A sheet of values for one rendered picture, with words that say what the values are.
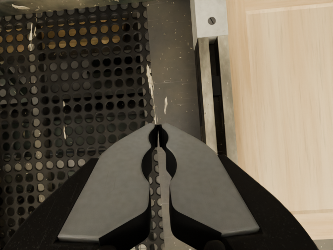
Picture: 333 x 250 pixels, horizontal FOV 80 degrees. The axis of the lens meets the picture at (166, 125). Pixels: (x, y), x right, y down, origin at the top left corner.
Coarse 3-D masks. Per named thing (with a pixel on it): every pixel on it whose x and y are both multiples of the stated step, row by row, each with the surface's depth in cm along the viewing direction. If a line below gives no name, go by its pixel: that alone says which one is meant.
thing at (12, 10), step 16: (0, 0) 44; (16, 0) 44; (32, 0) 44; (48, 0) 44; (64, 0) 45; (80, 0) 45; (96, 0) 46; (112, 0) 46; (128, 0) 46; (144, 0) 47
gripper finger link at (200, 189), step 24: (168, 144) 10; (192, 144) 10; (168, 168) 10; (192, 168) 9; (216, 168) 9; (192, 192) 8; (216, 192) 8; (192, 216) 7; (216, 216) 7; (240, 216) 7; (192, 240) 7
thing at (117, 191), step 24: (120, 144) 10; (144, 144) 10; (96, 168) 9; (120, 168) 9; (144, 168) 10; (96, 192) 8; (120, 192) 8; (144, 192) 8; (72, 216) 7; (96, 216) 7; (120, 216) 7; (144, 216) 7; (72, 240) 6; (96, 240) 6; (120, 240) 7
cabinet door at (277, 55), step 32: (256, 0) 44; (288, 0) 44; (320, 0) 44; (256, 32) 44; (288, 32) 44; (320, 32) 44; (256, 64) 44; (288, 64) 44; (320, 64) 44; (256, 96) 44; (288, 96) 44; (320, 96) 44; (256, 128) 44; (288, 128) 44; (320, 128) 44; (256, 160) 44; (288, 160) 44; (320, 160) 44; (288, 192) 44; (320, 192) 44; (320, 224) 43
